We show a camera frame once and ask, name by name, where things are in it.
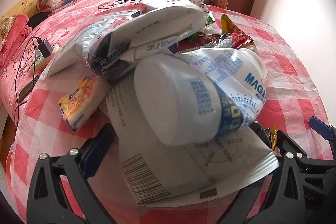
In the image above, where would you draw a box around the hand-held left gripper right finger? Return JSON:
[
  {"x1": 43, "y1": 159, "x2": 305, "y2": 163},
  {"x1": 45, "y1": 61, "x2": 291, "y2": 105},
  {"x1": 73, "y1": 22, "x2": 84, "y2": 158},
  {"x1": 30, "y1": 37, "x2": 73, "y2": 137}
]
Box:
[{"x1": 236, "y1": 131, "x2": 336, "y2": 224}]

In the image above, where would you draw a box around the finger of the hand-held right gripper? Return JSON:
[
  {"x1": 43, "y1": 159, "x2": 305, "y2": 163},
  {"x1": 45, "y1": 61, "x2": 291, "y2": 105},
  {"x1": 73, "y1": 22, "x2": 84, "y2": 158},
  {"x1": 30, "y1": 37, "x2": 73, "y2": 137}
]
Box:
[{"x1": 308, "y1": 116, "x2": 336, "y2": 141}]

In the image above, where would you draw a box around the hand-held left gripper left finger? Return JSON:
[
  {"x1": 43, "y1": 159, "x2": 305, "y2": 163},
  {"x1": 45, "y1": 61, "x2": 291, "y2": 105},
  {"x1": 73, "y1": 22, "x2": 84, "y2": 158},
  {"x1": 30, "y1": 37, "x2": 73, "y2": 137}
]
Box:
[{"x1": 27, "y1": 123, "x2": 124, "y2": 224}]

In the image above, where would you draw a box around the grey pouch with barcode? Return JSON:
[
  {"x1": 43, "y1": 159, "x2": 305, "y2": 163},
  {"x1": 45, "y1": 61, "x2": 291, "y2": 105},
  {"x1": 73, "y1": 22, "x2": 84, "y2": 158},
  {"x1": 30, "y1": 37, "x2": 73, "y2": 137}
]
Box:
[{"x1": 98, "y1": 80, "x2": 279, "y2": 205}]

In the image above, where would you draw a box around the white plastic bottle blue label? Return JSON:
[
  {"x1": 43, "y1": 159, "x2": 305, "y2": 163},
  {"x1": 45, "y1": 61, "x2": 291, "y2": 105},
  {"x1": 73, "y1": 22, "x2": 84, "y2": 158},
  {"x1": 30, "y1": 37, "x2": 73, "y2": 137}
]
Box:
[{"x1": 134, "y1": 48, "x2": 268, "y2": 146}]

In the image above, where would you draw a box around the white and black pouch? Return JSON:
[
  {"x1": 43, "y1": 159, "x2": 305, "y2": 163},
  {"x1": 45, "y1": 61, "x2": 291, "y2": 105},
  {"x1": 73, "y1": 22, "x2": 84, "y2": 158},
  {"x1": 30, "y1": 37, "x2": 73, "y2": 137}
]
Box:
[{"x1": 87, "y1": 0, "x2": 206, "y2": 80}]

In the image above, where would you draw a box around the yellow tissue packet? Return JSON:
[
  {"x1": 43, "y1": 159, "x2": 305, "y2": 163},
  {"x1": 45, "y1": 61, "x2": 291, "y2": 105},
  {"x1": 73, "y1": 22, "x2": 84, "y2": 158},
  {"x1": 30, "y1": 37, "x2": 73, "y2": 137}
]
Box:
[{"x1": 58, "y1": 75, "x2": 113, "y2": 132}]

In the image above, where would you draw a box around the black flat device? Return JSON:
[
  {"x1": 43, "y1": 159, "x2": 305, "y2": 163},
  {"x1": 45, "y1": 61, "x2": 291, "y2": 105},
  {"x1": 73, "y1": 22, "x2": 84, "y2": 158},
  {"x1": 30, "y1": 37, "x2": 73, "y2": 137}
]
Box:
[{"x1": 17, "y1": 74, "x2": 41, "y2": 102}]

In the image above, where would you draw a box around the beige power strip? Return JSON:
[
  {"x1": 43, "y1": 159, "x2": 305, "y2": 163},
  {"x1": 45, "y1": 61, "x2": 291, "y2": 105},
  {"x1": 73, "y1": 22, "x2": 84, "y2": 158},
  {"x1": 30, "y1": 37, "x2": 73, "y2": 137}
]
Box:
[{"x1": 31, "y1": 44, "x2": 60, "y2": 73}]

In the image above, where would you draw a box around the white plastic mailer bag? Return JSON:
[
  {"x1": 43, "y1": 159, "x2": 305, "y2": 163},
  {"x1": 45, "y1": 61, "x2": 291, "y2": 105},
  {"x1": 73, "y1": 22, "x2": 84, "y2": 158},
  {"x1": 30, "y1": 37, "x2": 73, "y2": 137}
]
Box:
[{"x1": 42, "y1": 17, "x2": 116, "y2": 77}]

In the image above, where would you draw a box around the red snack wrapper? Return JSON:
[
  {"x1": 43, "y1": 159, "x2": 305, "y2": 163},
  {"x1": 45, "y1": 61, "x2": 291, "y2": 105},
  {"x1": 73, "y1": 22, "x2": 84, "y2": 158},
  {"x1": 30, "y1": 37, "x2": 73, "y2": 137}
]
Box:
[{"x1": 189, "y1": 14, "x2": 259, "y2": 53}]

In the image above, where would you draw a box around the black charger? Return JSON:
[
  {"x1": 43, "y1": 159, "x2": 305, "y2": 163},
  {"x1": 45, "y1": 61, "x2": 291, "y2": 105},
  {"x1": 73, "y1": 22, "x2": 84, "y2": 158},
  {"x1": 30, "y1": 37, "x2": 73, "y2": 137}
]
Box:
[{"x1": 37, "y1": 39, "x2": 52, "y2": 58}]

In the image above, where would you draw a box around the green and white wrapper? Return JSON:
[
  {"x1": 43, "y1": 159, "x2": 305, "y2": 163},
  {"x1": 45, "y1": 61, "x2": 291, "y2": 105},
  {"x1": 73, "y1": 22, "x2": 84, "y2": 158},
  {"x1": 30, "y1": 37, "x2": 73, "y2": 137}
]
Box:
[{"x1": 204, "y1": 10, "x2": 216, "y2": 31}]

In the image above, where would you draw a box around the pink pillow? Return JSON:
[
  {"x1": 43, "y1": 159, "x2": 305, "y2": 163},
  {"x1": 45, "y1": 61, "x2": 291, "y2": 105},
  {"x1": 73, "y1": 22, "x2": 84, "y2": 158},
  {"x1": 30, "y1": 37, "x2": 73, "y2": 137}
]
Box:
[{"x1": 0, "y1": 14, "x2": 29, "y2": 67}]

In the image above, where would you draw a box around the black cloth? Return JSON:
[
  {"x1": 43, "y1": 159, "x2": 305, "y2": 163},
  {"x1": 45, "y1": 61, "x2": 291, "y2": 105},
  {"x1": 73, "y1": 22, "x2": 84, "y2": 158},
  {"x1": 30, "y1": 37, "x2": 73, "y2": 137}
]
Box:
[{"x1": 26, "y1": 11, "x2": 51, "y2": 29}]

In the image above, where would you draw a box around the bed with pink bedspread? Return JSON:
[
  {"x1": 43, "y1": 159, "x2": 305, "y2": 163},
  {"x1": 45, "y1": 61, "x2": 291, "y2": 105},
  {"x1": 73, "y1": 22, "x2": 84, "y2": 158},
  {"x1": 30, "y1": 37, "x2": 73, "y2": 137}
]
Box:
[{"x1": 0, "y1": 0, "x2": 187, "y2": 135}]

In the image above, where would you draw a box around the black cable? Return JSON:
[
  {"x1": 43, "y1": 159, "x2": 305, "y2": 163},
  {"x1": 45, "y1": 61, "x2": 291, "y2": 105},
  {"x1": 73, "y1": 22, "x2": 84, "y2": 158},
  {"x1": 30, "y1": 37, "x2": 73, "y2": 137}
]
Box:
[{"x1": 14, "y1": 36, "x2": 40, "y2": 132}]

